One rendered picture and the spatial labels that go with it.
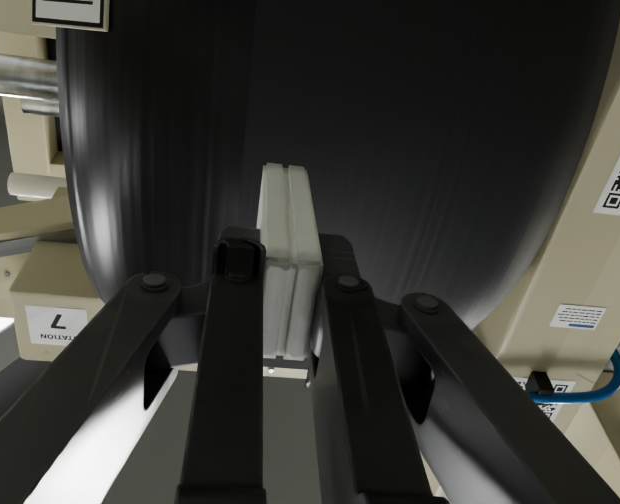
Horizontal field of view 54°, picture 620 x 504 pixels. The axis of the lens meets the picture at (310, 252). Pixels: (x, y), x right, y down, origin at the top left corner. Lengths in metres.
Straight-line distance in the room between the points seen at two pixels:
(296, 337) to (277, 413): 3.28
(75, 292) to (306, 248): 0.84
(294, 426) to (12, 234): 2.49
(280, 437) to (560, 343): 2.73
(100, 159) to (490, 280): 0.22
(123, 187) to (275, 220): 0.16
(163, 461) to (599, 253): 2.80
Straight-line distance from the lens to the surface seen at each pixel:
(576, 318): 0.68
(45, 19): 0.31
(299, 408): 3.48
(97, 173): 0.33
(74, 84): 0.33
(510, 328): 0.67
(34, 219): 1.12
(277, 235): 0.16
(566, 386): 0.75
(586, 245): 0.62
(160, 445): 3.29
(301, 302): 0.15
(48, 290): 0.99
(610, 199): 0.60
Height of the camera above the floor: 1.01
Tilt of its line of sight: 35 degrees up
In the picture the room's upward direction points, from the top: 170 degrees counter-clockwise
